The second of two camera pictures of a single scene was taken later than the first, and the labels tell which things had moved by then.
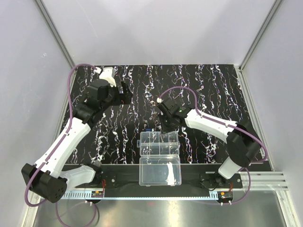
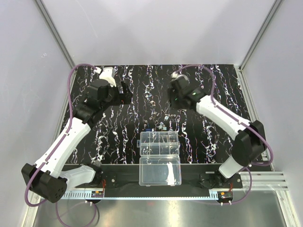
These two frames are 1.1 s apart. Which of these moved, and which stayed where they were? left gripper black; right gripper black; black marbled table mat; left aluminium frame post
Moved: right gripper black
Stayed: left aluminium frame post; left gripper black; black marbled table mat
